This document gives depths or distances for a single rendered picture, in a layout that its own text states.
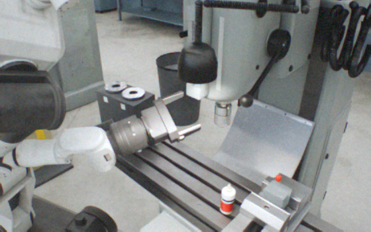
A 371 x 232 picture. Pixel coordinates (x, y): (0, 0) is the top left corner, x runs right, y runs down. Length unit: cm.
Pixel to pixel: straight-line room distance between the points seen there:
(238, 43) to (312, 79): 49
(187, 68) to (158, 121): 27
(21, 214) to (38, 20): 88
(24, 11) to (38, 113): 21
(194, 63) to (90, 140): 33
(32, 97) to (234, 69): 41
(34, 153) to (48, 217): 78
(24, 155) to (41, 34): 32
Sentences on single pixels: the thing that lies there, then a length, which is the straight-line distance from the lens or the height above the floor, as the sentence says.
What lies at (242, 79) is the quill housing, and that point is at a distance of 69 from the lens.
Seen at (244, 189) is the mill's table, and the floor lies 93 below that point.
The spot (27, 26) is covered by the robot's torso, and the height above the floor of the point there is 154.
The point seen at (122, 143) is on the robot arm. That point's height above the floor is 125.
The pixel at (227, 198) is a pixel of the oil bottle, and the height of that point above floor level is 101.
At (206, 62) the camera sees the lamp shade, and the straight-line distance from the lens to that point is 51.
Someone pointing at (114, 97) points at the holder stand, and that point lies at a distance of 119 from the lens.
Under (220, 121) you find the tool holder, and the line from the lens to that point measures 83.
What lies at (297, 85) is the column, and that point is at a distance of 113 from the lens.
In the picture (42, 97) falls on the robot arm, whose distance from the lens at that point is 58.
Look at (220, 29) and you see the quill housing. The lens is 65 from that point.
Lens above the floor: 167
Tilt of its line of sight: 30 degrees down
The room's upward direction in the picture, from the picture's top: straight up
